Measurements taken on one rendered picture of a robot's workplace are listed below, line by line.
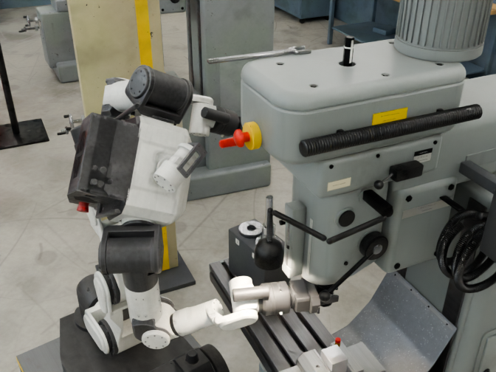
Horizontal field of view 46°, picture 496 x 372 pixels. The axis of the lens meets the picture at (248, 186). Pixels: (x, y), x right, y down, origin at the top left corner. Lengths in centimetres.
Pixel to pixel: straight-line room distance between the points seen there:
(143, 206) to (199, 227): 259
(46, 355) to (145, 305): 122
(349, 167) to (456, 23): 38
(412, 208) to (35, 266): 286
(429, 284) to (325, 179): 73
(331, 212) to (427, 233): 31
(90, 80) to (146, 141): 150
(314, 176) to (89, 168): 54
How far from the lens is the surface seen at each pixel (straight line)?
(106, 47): 292
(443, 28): 135
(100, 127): 146
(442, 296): 186
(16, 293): 374
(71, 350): 248
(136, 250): 145
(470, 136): 149
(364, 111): 122
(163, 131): 151
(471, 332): 186
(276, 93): 116
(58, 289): 368
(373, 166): 132
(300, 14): 874
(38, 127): 571
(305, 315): 202
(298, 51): 136
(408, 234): 151
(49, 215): 437
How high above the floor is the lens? 231
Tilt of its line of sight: 31 degrees down
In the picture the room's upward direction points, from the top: straight up
